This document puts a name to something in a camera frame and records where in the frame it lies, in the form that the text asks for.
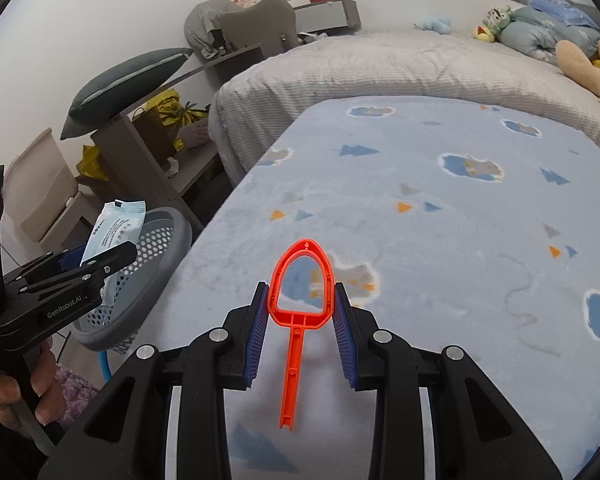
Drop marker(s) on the purple fluffy rug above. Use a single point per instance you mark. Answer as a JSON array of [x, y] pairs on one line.
[[77, 395]]

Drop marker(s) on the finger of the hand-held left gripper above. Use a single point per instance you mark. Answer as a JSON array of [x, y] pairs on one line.
[[50, 262], [110, 260]]

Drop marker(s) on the grey chair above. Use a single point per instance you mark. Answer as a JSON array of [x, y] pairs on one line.
[[265, 15]]

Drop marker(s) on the blue printed pillow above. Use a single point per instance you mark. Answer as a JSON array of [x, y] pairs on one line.
[[562, 10]]

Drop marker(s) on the pink paper bag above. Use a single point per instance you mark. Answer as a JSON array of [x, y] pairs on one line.
[[195, 134]]

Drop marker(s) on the light blue quilt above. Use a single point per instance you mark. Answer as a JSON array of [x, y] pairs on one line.
[[535, 35]]

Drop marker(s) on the person's left forearm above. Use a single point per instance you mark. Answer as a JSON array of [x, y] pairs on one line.
[[0, 452]]

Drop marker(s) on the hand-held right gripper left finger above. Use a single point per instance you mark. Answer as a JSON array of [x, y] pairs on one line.
[[257, 342]]

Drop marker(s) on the grey wall shelf unit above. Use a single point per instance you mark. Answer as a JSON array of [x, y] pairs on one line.
[[330, 16]]

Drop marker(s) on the grey wooden desk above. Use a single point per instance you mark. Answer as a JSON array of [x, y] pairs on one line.
[[125, 145]]

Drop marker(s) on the blue plush toy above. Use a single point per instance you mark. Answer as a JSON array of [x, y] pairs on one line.
[[435, 24]]

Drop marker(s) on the person's left hand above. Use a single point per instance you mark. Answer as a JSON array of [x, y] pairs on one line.
[[47, 385]]

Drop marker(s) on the grey bag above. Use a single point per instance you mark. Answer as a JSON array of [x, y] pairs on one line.
[[205, 17]]

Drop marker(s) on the bed with grey cover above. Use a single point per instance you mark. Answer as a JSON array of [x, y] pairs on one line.
[[380, 65]]

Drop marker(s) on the blue tube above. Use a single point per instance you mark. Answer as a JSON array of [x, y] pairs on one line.
[[104, 365]]

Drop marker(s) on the green plush toy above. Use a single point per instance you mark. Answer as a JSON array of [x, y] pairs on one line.
[[497, 17]]

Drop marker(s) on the tan teddy bear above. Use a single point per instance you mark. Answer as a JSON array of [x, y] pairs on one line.
[[585, 72]]

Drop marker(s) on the orange plastic scoop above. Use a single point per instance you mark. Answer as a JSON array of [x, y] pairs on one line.
[[292, 360]]

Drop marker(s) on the yellow plastic bag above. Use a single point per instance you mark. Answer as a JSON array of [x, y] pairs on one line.
[[92, 162]]

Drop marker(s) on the light blue printed blanket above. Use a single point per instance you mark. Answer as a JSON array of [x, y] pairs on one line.
[[455, 285]]

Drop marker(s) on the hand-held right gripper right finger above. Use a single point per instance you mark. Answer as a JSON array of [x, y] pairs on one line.
[[345, 347]]

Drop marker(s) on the brown paper bag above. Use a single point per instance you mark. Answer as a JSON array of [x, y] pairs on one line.
[[152, 130]]

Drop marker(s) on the grey mesh basket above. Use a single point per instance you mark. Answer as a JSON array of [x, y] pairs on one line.
[[130, 321]]

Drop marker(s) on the yellow gift wrap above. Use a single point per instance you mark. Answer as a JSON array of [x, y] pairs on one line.
[[172, 109]]

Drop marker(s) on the dark green cushion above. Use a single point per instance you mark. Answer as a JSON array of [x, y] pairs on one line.
[[125, 85]]

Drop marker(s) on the blue wipes packet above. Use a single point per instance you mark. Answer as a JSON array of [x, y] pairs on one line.
[[115, 225]]

